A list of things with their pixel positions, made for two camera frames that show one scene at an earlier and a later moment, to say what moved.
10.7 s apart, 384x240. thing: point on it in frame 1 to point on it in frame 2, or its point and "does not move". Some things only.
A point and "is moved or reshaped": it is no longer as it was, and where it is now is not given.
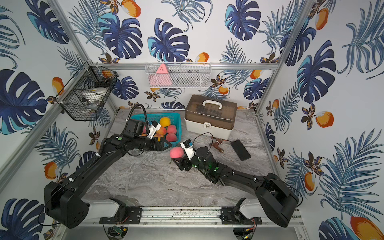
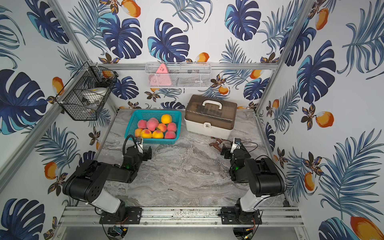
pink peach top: (176, 152) is moved or reshaped
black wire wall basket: (82, 97) does not move
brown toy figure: (216, 144) does not move
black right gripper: (182, 162) to (228, 152)
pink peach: (171, 129) does not move
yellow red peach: (159, 135) does not move
